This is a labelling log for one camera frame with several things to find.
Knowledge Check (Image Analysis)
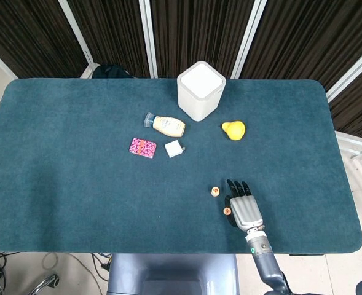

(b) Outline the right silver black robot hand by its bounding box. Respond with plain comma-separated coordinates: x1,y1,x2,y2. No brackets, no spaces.
224,179,265,232

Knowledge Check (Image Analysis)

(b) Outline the yellow pear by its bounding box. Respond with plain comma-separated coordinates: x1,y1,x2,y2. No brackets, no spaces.
221,120,246,141

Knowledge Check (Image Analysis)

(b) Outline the white power adapter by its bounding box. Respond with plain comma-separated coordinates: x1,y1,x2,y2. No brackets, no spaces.
163,140,187,159

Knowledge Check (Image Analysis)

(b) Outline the blue grey robot torso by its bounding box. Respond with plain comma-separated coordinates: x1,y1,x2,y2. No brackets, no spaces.
106,253,240,295

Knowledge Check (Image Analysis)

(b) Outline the cream squeeze bottle clear cap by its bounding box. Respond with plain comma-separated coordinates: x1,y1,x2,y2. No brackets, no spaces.
143,112,187,138

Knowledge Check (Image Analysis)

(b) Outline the pink patterned card deck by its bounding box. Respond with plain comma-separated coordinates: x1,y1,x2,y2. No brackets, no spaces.
128,137,157,160

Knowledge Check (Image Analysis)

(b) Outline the white square bin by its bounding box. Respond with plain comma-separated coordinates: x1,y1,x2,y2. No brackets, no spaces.
176,61,226,122

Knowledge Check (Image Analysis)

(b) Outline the teal velvet table cloth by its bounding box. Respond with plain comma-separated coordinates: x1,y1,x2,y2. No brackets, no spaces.
0,78,362,255

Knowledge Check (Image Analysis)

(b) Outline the black chair back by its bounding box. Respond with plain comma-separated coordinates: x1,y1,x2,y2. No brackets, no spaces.
91,63,136,80

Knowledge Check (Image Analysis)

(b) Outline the chrome chair leg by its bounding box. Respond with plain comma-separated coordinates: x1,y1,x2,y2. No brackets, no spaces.
30,273,60,295

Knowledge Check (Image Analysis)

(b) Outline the black plug cable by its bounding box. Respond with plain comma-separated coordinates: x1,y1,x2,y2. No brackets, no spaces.
91,253,112,273

